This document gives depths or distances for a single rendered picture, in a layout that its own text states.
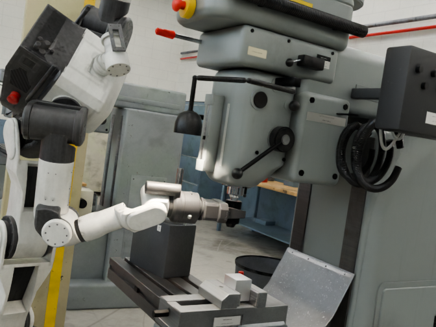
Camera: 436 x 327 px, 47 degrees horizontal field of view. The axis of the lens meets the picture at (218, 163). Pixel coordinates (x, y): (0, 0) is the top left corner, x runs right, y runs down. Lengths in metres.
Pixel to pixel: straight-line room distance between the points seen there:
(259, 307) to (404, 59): 0.75
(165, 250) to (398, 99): 0.92
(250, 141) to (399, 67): 0.41
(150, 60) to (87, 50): 9.64
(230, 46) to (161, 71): 9.91
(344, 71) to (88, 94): 0.73
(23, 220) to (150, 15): 9.71
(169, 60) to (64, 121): 10.05
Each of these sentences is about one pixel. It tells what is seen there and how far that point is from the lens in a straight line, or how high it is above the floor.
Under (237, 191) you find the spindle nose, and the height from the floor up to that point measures 1.29.
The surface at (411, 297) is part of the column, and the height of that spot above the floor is 1.02.
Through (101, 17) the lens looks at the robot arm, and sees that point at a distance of 1.66.
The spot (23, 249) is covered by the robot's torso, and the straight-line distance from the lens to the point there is 1.78.
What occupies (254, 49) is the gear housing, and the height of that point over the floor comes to 1.67.
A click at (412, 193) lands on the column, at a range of 1.70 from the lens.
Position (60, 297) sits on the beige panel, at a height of 0.37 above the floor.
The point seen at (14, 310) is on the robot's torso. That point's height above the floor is 0.75.
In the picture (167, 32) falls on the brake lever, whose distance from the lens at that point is 1.44.
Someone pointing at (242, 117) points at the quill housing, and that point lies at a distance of 1.35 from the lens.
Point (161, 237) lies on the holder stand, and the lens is 1.80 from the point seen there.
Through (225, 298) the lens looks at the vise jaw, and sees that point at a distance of 1.36.
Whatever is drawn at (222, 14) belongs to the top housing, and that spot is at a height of 1.74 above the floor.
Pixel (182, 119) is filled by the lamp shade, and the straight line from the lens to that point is 1.29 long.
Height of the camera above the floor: 1.44
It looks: 3 degrees down
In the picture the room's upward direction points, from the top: 8 degrees clockwise
